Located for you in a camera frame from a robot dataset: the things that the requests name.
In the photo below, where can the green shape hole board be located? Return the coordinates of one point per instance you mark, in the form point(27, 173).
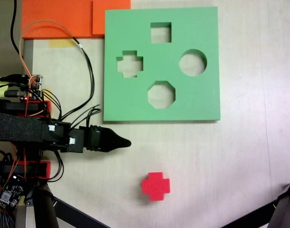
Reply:
point(201, 99)

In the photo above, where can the red cross columnar block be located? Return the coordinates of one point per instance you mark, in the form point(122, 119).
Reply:
point(156, 186)

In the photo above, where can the small black circuit board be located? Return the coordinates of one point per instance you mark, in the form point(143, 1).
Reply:
point(9, 192)

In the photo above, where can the red and black table clamp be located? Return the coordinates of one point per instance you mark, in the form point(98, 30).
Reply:
point(46, 169)
point(46, 108)

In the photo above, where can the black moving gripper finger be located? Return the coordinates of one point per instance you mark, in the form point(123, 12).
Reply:
point(125, 143)

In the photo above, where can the yellow tape strip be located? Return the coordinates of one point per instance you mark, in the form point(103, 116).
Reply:
point(60, 43)

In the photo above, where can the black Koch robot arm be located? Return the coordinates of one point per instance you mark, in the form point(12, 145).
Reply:
point(21, 128)

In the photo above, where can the large flat orange block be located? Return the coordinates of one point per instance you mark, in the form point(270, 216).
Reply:
point(57, 16)

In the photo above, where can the small bright orange block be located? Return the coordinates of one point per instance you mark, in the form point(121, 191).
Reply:
point(111, 16)

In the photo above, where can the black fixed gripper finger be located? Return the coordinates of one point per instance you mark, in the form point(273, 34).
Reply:
point(110, 140)

